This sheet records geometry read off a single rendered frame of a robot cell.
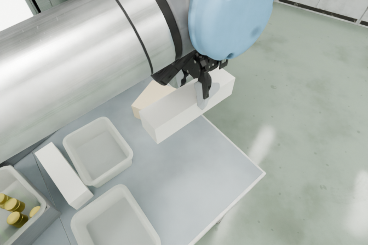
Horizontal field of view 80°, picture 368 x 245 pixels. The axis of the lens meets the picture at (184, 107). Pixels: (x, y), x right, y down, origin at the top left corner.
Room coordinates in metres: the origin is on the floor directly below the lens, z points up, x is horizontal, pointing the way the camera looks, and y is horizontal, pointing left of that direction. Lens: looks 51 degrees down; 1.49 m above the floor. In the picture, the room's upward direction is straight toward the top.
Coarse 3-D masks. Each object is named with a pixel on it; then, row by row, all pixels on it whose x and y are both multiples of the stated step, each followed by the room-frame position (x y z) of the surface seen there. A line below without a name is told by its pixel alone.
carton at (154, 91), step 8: (152, 80) 0.69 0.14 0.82; (152, 88) 0.64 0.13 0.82; (160, 88) 0.64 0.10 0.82; (168, 88) 0.64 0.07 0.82; (144, 96) 0.60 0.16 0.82; (152, 96) 0.60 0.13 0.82; (160, 96) 0.60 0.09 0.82; (136, 104) 0.55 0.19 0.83; (144, 104) 0.55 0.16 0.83; (136, 112) 0.54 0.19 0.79
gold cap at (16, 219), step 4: (16, 212) 0.16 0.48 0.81; (8, 216) 0.15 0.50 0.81; (12, 216) 0.15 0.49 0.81; (16, 216) 0.15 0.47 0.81; (20, 216) 0.15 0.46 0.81; (24, 216) 0.16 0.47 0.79; (8, 220) 0.14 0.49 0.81; (12, 220) 0.14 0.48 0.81; (16, 220) 0.14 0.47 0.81; (20, 220) 0.14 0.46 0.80; (24, 220) 0.15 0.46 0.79; (12, 224) 0.13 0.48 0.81; (16, 224) 0.13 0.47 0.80; (20, 224) 0.14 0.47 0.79
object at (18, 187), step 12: (0, 168) 0.28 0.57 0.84; (12, 168) 0.28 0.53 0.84; (0, 180) 0.26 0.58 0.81; (12, 180) 0.27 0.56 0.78; (24, 180) 0.24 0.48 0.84; (0, 192) 0.23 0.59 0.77; (12, 192) 0.23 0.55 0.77; (24, 192) 0.23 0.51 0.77; (36, 192) 0.21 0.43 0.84; (36, 204) 0.20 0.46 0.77; (0, 216) 0.16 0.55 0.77; (36, 216) 0.15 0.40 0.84; (0, 228) 0.13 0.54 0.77; (12, 228) 0.13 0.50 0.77; (24, 228) 0.12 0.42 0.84; (0, 240) 0.10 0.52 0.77; (12, 240) 0.09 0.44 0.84
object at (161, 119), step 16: (192, 80) 0.39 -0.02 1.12; (224, 80) 0.39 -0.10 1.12; (176, 96) 0.34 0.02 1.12; (192, 96) 0.34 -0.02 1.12; (224, 96) 0.38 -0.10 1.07; (144, 112) 0.29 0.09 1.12; (160, 112) 0.29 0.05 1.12; (176, 112) 0.29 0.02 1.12; (192, 112) 0.31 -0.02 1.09; (144, 128) 0.29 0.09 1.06; (160, 128) 0.25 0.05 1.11; (176, 128) 0.28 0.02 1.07
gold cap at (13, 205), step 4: (8, 200) 0.20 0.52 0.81; (12, 200) 0.20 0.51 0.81; (16, 200) 0.20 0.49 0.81; (8, 204) 0.18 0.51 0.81; (12, 204) 0.18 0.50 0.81; (16, 204) 0.19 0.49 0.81; (20, 204) 0.19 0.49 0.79; (24, 204) 0.20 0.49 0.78; (4, 208) 0.17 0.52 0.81; (8, 208) 0.17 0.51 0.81; (12, 208) 0.17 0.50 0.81; (16, 208) 0.18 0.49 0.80; (20, 208) 0.18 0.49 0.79; (24, 208) 0.18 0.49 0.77; (12, 212) 0.17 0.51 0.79; (20, 212) 0.17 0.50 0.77
